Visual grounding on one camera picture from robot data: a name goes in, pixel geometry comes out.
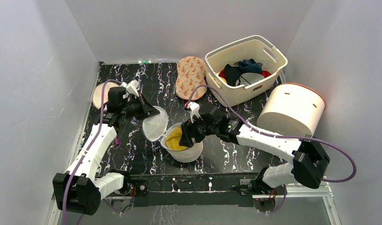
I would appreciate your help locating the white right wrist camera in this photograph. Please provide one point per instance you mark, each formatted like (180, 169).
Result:
(193, 109)

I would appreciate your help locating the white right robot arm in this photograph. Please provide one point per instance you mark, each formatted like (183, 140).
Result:
(306, 162)

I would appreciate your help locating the clothes pile in basket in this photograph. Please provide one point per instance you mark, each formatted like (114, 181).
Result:
(246, 72)

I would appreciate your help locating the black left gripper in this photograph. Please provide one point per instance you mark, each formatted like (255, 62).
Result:
(149, 110)

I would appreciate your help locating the yellow bra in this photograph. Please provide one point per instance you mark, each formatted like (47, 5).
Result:
(173, 139)

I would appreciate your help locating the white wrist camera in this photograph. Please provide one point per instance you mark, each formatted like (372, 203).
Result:
(193, 109)
(132, 87)

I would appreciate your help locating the white cylindrical drum container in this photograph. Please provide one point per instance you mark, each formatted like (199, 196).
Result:
(292, 109)

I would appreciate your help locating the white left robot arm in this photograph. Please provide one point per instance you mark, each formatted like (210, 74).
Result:
(91, 155)

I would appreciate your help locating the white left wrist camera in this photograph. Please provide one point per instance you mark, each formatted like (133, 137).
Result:
(132, 87)

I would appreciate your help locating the floral padded laundry bag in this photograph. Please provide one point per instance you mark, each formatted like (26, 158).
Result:
(191, 72)

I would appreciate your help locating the cream perforated laundry basket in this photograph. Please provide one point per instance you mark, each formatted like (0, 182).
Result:
(253, 47)

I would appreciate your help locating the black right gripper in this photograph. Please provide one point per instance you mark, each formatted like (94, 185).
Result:
(193, 130)

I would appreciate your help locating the green white marker pen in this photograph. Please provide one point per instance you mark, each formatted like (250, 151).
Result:
(144, 62)

